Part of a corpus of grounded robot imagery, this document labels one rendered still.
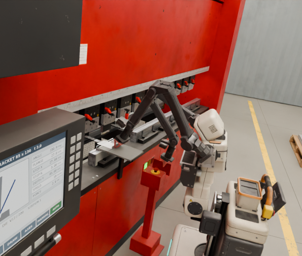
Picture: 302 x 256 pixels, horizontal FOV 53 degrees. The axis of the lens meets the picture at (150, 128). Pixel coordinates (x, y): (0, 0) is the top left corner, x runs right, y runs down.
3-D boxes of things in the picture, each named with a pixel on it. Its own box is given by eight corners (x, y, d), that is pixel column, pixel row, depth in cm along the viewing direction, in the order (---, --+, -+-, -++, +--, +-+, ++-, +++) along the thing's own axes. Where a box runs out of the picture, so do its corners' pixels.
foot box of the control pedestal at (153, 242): (155, 261, 252) (157, 250, 248) (129, 249, 261) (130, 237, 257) (164, 247, 269) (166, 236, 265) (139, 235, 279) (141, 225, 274)
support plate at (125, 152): (130, 161, 200) (130, 160, 200) (98, 149, 210) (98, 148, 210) (143, 152, 215) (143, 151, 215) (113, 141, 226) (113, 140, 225)
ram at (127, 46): (3, 133, 133) (-5, -79, 104) (-9, 128, 136) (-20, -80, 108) (208, 70, 387) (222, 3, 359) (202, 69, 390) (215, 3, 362)
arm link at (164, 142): (176, 141, 226) (178, 137, 234) (162, 135, 227) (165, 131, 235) (170, 155, 231) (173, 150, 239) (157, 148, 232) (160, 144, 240)
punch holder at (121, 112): (119, 119, 219) (122, 97, 213) (109, 116, 222) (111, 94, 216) (130, 115, 232) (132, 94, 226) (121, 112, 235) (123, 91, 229)
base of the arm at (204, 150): (211, 155, 174) (212, 147, 185) (202, 145, 173) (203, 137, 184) (200, 163, 177) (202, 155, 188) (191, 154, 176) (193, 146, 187)
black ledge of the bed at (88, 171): (22, 236, 146) (22, 229, 145) (-7, 219, 154) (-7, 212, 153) (208, 110, 401) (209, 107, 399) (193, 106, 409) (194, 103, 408)
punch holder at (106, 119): (103, 126, 202) (105, 102, 196) (93, 122, 205) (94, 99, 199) (115, 121, 215) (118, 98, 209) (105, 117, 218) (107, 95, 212)
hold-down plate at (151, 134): (142, 144, 258) (143, 140, 257) (137, 141, 260) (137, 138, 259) (158, 134, 283) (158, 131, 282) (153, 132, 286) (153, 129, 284)
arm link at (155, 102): (149, 95, 218) (153, 91, 228) (142, 98, 220) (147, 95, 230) (178, 145, 226) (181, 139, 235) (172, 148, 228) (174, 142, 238)
